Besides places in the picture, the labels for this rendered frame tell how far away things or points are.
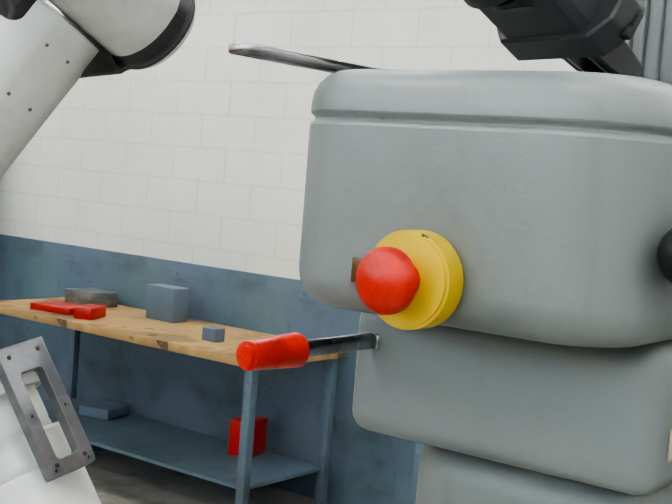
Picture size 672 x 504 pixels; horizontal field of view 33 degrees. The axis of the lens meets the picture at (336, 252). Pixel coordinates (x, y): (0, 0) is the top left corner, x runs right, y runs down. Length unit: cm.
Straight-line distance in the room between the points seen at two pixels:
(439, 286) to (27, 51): 38
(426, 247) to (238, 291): 606
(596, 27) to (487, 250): 21
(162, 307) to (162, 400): 76
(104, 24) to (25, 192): 731
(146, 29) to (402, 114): 25
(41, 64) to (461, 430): 41
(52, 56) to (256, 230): 577
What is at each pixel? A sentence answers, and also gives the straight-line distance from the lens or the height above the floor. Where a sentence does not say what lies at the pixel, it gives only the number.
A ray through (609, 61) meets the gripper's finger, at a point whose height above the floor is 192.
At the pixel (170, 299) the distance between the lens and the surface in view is 665.
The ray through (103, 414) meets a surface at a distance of 706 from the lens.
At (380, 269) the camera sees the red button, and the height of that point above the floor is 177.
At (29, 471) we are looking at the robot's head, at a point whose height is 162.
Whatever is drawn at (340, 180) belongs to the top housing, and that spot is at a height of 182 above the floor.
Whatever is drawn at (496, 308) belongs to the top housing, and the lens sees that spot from 68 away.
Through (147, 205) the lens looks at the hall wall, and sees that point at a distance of 727.
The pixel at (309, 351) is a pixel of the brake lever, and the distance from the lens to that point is 76.
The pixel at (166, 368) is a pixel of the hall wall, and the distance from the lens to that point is 717.
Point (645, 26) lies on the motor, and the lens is 106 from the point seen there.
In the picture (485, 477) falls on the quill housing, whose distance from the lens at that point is 85.
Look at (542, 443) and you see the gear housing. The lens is 78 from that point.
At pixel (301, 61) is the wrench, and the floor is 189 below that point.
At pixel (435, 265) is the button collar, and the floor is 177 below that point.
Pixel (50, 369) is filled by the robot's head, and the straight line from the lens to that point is 74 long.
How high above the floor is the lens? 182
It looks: 4 degrees down
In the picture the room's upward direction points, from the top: 5 degrees clockwise
